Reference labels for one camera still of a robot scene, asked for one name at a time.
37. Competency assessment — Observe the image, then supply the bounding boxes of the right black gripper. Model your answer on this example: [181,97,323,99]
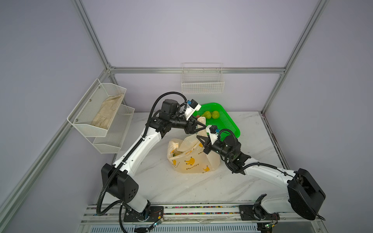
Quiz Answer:
[196,135,232,161]

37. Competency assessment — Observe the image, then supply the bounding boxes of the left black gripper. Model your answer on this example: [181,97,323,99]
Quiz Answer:
[170,114,207,135]

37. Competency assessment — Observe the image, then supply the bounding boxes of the beige plastic bag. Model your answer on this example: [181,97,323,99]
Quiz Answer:
[167,129,220,173]

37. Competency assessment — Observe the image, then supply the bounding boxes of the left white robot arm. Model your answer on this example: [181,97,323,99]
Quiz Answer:
[96,99,206,218]

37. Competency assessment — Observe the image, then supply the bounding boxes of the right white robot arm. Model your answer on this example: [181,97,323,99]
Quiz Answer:
[197,136,326,220]

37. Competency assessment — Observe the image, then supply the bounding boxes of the green fake pear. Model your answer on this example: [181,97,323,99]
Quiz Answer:
[202,111,212,119]

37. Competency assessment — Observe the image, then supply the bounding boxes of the green fake round fruit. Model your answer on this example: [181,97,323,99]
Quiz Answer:
[211,111,220,119]

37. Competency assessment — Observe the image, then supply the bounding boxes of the green plastic basket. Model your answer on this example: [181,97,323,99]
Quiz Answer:
[193,103,241,138]

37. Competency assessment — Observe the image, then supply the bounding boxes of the lower white mesh shelf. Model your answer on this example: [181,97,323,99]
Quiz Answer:
[93,104,135,154]

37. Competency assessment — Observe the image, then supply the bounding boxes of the white mesh shelf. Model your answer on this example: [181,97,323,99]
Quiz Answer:
[93,104,135,154]
[67,79,126,137]

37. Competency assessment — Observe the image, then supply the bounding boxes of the folded beige bags in shelf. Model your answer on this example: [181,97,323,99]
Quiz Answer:
[91,94,124,130]

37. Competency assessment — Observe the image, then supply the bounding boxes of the upper white mesh shelf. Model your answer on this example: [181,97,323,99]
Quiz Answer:
[67,79,126,137]

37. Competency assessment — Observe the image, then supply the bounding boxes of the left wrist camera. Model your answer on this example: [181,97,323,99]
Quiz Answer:
[184,99,201,120]

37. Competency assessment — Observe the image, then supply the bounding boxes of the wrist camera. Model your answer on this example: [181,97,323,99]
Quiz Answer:
[206,125,220,145]
[184,99,201,120]

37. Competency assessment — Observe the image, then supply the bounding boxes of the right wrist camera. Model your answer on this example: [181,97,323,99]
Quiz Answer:
[206,125,220,145]

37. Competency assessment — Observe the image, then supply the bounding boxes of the white wire wall basket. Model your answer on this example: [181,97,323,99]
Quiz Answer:
[181,63,225,94]

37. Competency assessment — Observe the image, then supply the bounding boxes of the left black corrugated cable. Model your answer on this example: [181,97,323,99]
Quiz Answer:
[96,91,188,216]

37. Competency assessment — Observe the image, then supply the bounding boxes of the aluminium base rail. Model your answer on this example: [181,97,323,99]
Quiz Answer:
[77,203,328,233]

